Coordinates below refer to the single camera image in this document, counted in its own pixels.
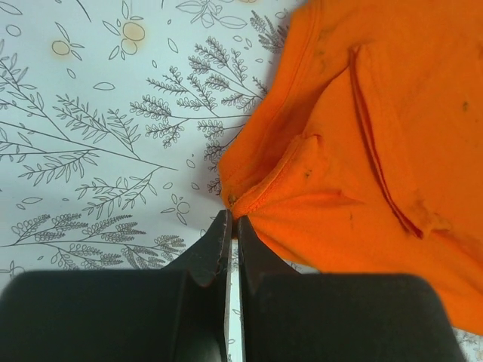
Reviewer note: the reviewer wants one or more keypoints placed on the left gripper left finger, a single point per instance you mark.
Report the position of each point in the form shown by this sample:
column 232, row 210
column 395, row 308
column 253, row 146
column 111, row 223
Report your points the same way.
column 175, row 313

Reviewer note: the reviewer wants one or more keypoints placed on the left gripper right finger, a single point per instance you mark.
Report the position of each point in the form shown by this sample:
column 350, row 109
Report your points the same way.
column 290, row 316

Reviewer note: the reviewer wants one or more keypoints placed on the orange t shirt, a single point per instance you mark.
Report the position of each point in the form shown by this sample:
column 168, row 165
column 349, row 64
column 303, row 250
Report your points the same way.
column 366, row 154

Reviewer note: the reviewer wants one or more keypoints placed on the floral table mat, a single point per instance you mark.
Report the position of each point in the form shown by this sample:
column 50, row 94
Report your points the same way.
column 114, row 118

